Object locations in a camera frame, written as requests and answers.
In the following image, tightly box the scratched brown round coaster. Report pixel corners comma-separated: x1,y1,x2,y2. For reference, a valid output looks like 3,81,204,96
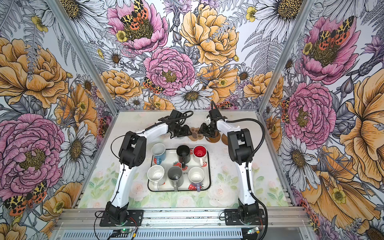
205,135,221,143

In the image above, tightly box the cork paw print coaster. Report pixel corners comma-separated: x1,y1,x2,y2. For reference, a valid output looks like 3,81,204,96
188,128,204,142

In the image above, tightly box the plain brown round coaster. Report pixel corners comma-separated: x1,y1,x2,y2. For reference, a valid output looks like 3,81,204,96
221,134,228,145

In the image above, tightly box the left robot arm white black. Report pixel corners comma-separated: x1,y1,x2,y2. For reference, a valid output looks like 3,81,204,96
104,110,194,226

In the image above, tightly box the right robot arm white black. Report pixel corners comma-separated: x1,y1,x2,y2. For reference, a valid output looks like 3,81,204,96
200,109,260,224

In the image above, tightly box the black mug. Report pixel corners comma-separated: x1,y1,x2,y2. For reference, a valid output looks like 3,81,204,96
176,145,191,169

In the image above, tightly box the white mug red inside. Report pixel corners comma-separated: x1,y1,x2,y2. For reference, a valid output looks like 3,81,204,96
193,145,208,167

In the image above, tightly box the blue mug white inside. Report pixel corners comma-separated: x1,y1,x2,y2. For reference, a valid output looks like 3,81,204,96
151,143,166,165

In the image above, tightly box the white strawberry tray black rim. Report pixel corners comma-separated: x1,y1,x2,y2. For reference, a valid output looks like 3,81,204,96
148,149,212,192

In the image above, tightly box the grey mug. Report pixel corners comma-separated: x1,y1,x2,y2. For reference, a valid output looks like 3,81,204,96
168,166,184,192

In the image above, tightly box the green circuit board right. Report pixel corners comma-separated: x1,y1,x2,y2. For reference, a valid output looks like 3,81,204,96
247,227,260,235

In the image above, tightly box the green circuit board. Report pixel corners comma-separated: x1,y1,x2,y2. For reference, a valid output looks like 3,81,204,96
114,228,135,234
247,227,260,235

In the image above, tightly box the green circuit board left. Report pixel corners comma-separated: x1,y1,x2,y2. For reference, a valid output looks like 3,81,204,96
114,228,135,234

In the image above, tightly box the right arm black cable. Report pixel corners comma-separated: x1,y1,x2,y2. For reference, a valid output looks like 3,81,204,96
209,100,269,240

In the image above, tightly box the white mug purple handle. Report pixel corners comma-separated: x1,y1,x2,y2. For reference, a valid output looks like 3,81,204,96
188,167,205,192

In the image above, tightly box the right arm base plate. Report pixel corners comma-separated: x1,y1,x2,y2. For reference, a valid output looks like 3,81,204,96
224,209,266,226

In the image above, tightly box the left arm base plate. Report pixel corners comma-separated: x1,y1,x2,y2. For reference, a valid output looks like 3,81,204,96
99,210,144,227

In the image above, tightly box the aluminium frame rail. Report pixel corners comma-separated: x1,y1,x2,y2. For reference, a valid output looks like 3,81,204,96
54,206,310,230

